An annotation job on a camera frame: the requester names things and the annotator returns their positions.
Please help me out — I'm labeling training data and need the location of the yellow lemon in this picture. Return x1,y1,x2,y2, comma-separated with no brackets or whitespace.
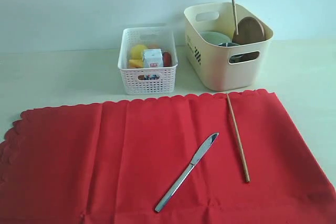
130,44,148,60

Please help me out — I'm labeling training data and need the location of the brown clay plate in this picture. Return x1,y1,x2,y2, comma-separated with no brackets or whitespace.
232,17,266,45

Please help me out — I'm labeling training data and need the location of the red scalloped cloth mat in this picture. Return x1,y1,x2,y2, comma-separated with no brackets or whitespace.
1,89,335,223

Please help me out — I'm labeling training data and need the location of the steel table knife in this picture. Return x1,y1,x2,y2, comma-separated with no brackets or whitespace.
154,132,219,213

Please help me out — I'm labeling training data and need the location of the blue white milk carton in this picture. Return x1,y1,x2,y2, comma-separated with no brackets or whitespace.
143,49,163,68

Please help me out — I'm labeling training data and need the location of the red sausage piece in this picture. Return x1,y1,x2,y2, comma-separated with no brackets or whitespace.
163,51,172,67

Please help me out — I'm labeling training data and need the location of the yellow cheese wedge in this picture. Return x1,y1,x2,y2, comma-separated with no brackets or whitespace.
128,59,143,69

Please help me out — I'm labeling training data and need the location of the pale green ceramic bowl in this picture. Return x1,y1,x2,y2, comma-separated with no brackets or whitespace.
200,31,232,46

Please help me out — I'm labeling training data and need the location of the stainless steel cup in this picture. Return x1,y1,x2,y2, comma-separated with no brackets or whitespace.
218,42,243,63

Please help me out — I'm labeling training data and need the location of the cream plastic bin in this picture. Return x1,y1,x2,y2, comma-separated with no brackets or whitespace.
184,2,274,91

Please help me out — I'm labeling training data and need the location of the brown egg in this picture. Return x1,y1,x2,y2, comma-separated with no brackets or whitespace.
148,45,161,49

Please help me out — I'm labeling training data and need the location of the wooden chopstick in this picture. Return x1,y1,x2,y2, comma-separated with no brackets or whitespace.
231,0,239,35
227,94,250,183

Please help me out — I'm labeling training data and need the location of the white perforated plastic basket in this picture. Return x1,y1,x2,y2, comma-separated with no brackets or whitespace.
118,27,178,95

